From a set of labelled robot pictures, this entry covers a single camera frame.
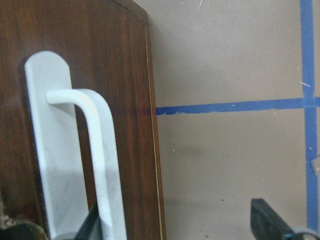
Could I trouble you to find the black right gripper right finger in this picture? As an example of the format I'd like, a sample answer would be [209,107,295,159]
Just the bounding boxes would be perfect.
[250,198,300,240]

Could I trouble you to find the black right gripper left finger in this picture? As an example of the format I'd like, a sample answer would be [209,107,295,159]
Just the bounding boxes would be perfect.
[74,203,103,240]

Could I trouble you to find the wooden drawer with white handle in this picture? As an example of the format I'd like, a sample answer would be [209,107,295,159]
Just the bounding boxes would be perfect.
[0,0,166,240]

